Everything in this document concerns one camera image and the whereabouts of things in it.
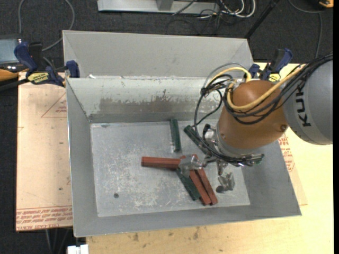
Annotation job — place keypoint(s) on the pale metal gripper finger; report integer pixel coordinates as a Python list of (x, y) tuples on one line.
[(190, 161), (227, 180)]

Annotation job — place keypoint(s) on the dark green flat block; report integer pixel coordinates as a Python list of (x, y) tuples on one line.
[(190, 185), (175, 135), (192, 135)]

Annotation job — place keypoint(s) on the grey metal bin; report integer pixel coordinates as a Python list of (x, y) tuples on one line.
[(137, 168)]

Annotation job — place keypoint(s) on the brown cardboard board, red print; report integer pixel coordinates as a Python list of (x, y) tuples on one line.
[(42, 141)]

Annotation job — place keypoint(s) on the black cylinder on white bracket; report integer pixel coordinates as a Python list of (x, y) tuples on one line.
[(209, 134)]

